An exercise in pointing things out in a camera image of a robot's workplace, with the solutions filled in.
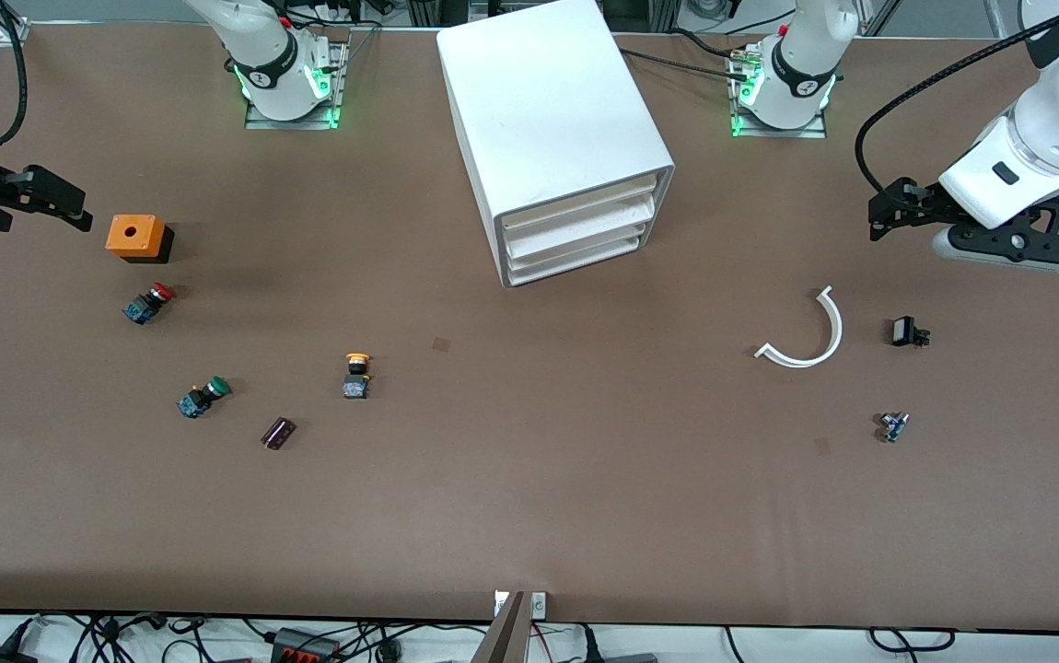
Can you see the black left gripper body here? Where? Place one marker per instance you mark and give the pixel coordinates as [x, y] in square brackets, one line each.
[927, 204]

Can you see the yellow push button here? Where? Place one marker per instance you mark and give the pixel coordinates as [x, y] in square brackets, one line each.
[357, 376]

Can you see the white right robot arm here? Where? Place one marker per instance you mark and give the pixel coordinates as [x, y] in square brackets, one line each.
[262, 46]

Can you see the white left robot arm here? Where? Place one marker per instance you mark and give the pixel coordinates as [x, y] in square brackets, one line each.
[801, 55]

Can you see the red push button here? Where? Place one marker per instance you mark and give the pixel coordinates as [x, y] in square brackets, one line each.
[148, 302]

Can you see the green push button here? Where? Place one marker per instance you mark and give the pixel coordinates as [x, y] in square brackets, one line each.
[203, 396]

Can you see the orange box with hole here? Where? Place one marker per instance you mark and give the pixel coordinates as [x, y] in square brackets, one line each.
[132, 235]

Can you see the white curved plastic part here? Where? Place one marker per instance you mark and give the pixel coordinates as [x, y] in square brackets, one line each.
[832, 336]

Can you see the small blue electronic component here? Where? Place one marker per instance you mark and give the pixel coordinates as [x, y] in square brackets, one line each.
[892, 426]

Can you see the dark purple capacitor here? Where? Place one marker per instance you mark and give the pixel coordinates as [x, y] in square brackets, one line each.
[278, 433]

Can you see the black red power strip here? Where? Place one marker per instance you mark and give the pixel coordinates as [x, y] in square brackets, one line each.
[306, 645]

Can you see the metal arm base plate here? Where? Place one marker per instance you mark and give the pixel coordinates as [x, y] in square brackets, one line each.
[331, 87]
[815, 129]

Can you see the small black switch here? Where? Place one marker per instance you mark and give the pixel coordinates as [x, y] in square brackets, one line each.
[905, 331]

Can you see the aluminium corner bracket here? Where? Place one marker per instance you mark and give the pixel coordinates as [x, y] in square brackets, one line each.
[12, 28]

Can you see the brown wooden post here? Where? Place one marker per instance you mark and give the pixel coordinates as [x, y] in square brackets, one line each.
[504, 635]

